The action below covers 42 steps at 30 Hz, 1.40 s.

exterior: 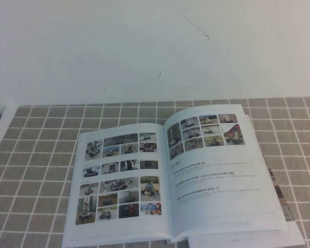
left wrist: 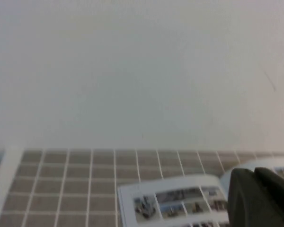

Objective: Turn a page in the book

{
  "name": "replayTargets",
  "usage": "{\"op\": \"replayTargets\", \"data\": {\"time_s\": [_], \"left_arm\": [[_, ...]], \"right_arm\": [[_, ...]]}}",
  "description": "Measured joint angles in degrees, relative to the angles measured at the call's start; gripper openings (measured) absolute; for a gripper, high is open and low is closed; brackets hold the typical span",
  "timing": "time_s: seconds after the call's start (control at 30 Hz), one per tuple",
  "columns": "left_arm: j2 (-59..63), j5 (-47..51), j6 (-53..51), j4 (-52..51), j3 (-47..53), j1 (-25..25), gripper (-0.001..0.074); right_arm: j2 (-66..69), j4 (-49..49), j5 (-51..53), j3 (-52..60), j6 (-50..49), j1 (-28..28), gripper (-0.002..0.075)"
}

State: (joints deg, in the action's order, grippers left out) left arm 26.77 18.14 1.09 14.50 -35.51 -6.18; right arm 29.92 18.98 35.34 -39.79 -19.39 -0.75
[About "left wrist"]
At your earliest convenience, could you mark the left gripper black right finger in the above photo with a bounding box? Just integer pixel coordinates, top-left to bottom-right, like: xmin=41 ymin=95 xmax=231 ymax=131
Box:
xmin=254 ymin=166 xmax=284 ymax=227

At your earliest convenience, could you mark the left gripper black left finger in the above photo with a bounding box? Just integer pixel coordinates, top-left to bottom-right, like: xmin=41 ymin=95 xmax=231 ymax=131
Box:
xmin=228 ymin=167 xmax=284 ymax=227

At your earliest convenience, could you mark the white product brochure book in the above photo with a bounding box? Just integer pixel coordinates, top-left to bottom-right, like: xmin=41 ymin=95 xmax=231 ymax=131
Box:
xmin=117 ymin=157 xmax=284 ymax=227

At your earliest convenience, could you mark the grey white-checked tablecloth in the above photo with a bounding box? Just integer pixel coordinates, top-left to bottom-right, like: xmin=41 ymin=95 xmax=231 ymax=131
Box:
xmin=0 ymin=148 xmax=284 ymax=227

